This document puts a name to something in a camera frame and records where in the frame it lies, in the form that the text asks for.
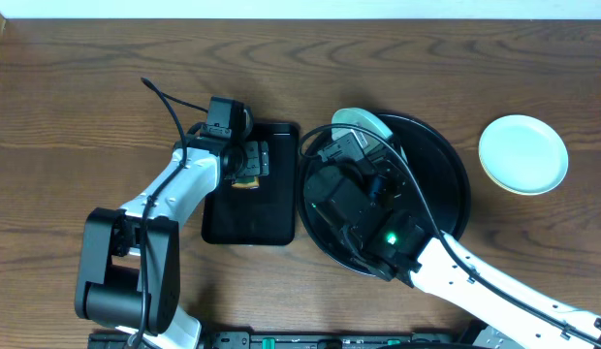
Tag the light green plate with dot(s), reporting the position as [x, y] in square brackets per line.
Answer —
[365, 119]
[523, 155]

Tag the round black tray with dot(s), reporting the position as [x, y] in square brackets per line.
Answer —
[439, 193]

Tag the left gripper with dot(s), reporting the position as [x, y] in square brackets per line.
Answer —
[255, 158]

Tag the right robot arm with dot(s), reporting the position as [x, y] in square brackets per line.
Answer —
[452, 273]

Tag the yellow sponge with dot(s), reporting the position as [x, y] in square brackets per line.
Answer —
[248, 183]

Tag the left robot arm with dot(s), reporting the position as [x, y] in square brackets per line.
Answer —
[129, 274]

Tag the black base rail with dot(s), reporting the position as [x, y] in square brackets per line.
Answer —
[244, 340]

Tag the rectangular black tray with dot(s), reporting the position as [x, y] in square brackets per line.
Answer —
[264, 215]

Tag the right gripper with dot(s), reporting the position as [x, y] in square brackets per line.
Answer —
[392, 173]

